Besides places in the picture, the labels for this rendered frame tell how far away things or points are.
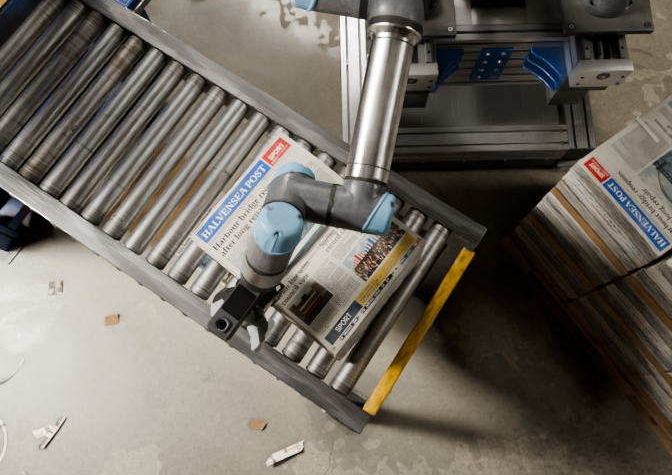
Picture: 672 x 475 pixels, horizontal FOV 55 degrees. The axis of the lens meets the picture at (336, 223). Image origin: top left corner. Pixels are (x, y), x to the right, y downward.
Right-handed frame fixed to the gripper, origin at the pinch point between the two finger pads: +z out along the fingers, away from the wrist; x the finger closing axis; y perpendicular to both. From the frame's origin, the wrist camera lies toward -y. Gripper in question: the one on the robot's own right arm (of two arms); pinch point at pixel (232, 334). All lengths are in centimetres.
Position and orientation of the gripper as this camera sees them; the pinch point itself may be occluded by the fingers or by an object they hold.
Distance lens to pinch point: 130.3
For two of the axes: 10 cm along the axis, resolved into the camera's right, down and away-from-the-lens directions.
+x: -7.8, -6.0, 1.7
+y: 5.4, -5.3, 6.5
